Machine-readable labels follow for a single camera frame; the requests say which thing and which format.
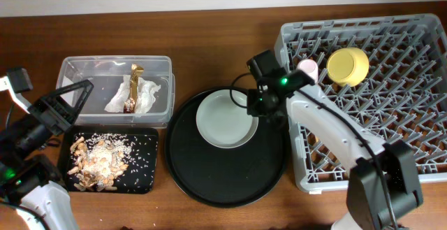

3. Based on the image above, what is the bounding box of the grey plate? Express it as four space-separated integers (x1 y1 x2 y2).
196 89 258 149

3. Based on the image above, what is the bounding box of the pink cup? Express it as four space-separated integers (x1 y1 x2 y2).
297 59 318 84

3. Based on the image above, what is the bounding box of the white napkin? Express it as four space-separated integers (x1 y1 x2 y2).
104 75 161 113

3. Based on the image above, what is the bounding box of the food scraps and rice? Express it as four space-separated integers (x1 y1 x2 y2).
66 133 154 192

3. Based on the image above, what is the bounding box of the yellow bowl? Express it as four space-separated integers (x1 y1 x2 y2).
326 48 369 87

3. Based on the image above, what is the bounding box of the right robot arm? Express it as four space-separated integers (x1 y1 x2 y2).
247 76 423 229

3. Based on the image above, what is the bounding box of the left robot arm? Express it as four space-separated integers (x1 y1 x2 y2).
1 76 94 229

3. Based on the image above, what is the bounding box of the grey dishwasher rack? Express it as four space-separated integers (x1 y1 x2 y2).
274 13 446 183

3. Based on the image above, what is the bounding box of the clear plastic bin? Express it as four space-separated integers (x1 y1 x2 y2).
56 55 175 128

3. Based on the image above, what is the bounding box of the black rectangular tray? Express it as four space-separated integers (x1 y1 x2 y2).
57 124 160 194

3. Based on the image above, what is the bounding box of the round black serving tray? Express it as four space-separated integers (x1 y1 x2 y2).
164 87 290 208

